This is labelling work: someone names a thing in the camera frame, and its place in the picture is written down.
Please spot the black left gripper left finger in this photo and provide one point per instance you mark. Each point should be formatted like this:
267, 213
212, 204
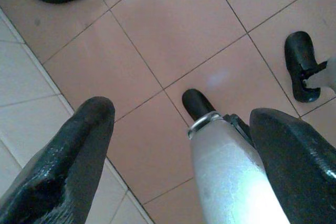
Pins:
52, 171

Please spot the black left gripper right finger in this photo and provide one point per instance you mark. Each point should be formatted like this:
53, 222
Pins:
296, 161

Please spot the black robot right foot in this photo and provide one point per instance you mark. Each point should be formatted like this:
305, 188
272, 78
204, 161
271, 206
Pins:
296, 51

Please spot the black robot left foot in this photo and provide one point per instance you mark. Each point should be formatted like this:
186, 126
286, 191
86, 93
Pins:
195, 102

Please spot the black robot foot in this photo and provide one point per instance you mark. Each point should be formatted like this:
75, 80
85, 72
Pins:
296, 51
195, 102

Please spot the silver robot right leg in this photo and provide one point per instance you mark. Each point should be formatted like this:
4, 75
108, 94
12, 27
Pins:
328, 74

